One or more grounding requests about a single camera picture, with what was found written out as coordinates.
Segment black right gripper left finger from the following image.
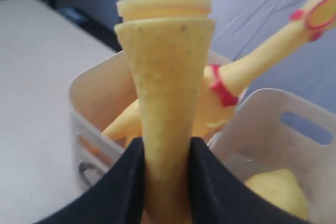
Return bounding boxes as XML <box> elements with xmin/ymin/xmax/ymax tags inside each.
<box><xmin>39</xmin><ymin>137</ymin><xmax>144</xmax><ymax>224</ymax></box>

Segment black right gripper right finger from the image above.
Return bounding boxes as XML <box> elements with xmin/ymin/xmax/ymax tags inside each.
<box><xmin>188</xmin><ymin>137</ymin><xmax>305</xmax><ymax>224</ymax></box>

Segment whole yellow rubber chicken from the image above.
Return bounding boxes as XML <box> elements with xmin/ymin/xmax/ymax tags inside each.
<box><xmin>101</xmin><ymin>100</ymin><xmax>142</xmax><ymax>148</ymax></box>
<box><xmin>192</xmin><ymin>0</ymin><xmax>335</xmax><ymax>137</ymax></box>

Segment chicken head with white tube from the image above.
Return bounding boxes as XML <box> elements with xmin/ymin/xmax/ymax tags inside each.
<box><xmin>114</xmin><ymin>0</ymin><xmax>215</xmax><ymax>223</ymax></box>

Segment cream bin marked X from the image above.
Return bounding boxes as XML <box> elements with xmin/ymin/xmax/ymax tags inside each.
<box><xmin>210</xmin><ymin>89</ymin><xmax>335</xmax><ymax>223</ymax></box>

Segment cream bin marked O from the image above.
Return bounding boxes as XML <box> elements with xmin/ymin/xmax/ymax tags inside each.
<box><xmin>68</xmin><ymin>49</ymin><xmax>247</xmax><ymax>193</ymax></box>

